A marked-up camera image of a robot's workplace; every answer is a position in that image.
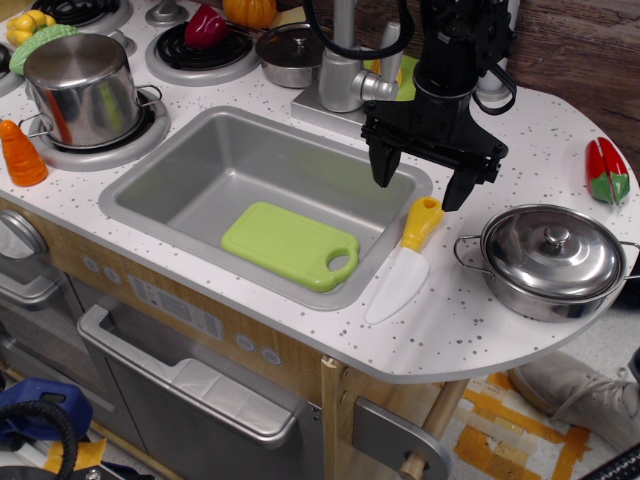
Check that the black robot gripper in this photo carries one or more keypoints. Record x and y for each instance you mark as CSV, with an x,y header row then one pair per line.
x,y
438,129

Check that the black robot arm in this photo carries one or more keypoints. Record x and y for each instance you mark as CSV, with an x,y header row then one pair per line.
x,y
462,41

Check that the green plastic cutting board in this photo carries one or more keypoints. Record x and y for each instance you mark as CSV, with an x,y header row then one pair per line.
x,y
305,251

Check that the silver toy faucet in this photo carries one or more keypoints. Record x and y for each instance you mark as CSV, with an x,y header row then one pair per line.
x,y
335,100

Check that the steel pan with lid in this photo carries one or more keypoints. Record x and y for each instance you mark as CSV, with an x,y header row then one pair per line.
x,y
547,262

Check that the small steel lidded pot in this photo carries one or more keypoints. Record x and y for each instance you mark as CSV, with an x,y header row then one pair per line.
x,y
290,55

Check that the red green toy chili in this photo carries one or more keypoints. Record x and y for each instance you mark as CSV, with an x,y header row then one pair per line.
x,y
606,174

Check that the orange toy pumpkin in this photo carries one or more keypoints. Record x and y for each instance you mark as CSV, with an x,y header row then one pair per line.
x,y
257,14

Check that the grey plastic sink basin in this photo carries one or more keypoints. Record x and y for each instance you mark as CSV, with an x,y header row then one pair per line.
x,y
196,184

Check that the dark red toy pepper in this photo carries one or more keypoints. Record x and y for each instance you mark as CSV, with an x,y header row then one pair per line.
x,y
206,29

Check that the front left stove burner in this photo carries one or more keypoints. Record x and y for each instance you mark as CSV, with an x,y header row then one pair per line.
x,y
148,135

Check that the stove burner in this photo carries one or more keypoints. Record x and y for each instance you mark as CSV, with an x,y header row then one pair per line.
x,y
169,59
88,16
148,135

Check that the back right stove burner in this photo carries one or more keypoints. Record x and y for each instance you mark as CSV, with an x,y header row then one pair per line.
x,y
169,59

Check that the grey shoe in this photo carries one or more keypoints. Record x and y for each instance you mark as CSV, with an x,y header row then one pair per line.
x,y
568,390

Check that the silver stove knob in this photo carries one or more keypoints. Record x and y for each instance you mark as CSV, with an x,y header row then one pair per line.
x,y
166,13

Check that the grey toy oven door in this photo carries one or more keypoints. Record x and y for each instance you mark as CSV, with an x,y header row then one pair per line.
x,y
199,414

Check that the tall steel pot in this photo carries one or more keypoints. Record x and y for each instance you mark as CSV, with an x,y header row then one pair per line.
x,y
85,92

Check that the back left stove burner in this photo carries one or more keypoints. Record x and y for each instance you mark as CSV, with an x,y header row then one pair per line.
x,y
88,16

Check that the orange toy carrot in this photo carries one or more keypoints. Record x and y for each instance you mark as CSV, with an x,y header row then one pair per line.
x,y
25,166

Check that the green toy corn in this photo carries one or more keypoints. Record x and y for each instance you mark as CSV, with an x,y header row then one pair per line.
x,y
38,39

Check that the yellow toy bell pepper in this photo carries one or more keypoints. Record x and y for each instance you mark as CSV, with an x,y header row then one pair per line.
x,y
21,28

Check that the white toy knife yellow handle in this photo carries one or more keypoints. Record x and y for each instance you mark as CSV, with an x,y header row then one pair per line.
x,y
410,269

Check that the blue clamp with black cable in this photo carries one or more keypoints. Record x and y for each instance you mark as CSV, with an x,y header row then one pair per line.
x,y
41,409

